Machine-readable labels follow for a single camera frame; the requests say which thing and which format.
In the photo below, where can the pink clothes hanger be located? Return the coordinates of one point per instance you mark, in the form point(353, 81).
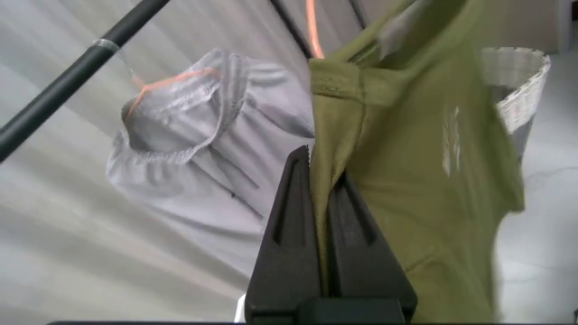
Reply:
point(180, 79)
point(312, 27)

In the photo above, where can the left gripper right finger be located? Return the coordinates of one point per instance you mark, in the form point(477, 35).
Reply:
point(370, 271)

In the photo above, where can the pale grey shorts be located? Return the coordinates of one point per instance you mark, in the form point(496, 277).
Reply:
point(203, 180)

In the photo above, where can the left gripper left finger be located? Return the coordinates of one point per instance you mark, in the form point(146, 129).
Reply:
point(284, 271)

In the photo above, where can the white laundry basket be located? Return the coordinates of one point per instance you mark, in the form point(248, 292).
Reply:
point(524, 99)

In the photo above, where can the green garment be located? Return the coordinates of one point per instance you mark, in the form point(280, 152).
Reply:
point(406, 180)

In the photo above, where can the black clothes rack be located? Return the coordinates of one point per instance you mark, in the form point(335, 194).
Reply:
point(68, 81)

